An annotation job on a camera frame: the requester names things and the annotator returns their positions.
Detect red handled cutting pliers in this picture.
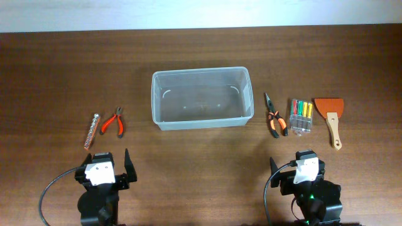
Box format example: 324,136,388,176
99,106,124,139

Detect red socket bit rail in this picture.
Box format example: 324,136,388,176
84,113,101,151

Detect colourful screwdriver set case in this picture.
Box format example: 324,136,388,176
289,99,313,136

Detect orange black needle-nose pliers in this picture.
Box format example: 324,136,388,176
264,92,288,139

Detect orange scraper wooden handle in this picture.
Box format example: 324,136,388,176
313,98,344,151

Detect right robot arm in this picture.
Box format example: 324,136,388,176
263,149,343,225

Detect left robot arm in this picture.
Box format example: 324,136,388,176
75,149,138,226

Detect clear plastic container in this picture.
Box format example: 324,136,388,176
151,67,254,131

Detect right black cable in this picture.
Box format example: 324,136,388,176
263,161,298,226

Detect black cable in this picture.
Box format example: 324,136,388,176
38,166,79,226
263,161,298,226

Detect left black cable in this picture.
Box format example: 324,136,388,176
38,166,79,226

